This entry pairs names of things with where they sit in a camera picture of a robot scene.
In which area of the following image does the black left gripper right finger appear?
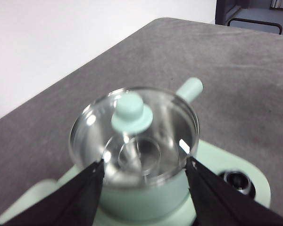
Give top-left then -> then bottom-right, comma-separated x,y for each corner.
184,156 -> 283,226

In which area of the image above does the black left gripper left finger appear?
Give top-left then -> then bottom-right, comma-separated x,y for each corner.
0,159 -> 106,226

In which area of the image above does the glass pot lid green knob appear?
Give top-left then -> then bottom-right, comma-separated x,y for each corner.
69,86 -> 200,186

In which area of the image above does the silver control knob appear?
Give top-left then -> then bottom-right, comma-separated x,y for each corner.
223,171 -> 253,195

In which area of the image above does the green hinged griddle cover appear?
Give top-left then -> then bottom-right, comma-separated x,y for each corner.
0,178 -> 62,224

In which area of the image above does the green breakfast machine base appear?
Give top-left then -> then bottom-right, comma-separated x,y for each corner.
0,138 -> 272,226

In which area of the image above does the green pot with side handle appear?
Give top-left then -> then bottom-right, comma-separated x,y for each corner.
69,77 -> 203,216

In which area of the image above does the black metal tube frame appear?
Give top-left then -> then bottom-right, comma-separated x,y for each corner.
227,17 -> 283,35

